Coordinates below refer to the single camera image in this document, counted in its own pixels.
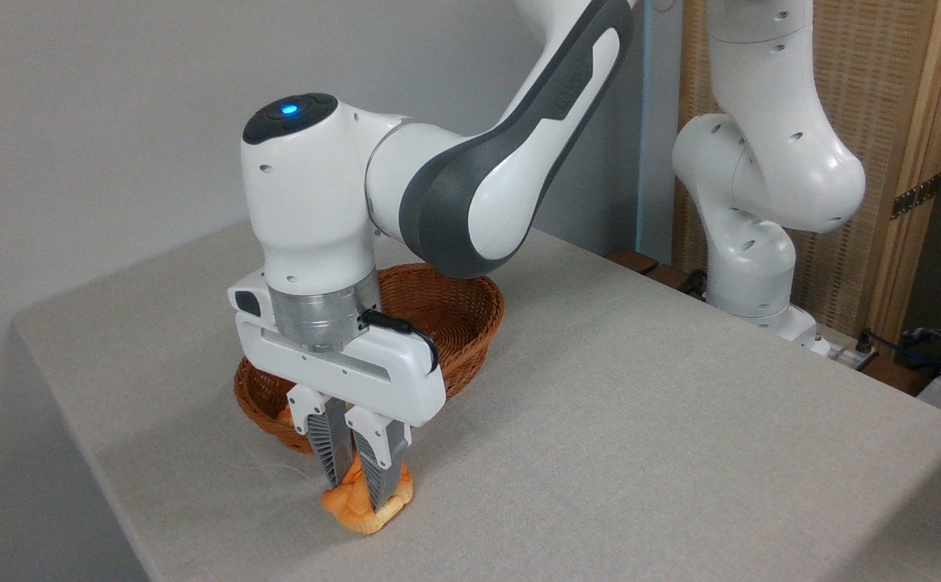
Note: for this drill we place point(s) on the round knotted bread roll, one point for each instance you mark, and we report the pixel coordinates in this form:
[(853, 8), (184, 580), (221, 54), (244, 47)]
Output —
[(357, 521)]

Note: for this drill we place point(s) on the wooden rattan folding screen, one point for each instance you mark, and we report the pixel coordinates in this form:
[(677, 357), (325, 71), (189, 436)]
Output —
[(891, 97)]

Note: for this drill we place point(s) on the dark metal screen hinge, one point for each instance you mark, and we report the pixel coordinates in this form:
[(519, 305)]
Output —
[(915, 196)]

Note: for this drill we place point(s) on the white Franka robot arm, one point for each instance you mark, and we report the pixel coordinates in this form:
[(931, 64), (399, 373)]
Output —
[(309, 210)]

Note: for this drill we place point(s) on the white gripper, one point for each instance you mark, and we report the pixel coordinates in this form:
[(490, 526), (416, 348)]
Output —
[(373, 380)]

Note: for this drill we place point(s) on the grey tablecloth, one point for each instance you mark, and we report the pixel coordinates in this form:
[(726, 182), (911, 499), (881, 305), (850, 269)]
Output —
[(640, 444)]

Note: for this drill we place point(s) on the brown oval wicker basket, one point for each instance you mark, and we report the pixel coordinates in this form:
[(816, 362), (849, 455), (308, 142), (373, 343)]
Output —
[(462, 315)]

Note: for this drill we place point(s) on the long braided bread loaf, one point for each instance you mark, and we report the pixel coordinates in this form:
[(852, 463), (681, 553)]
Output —
[(284, 419)]

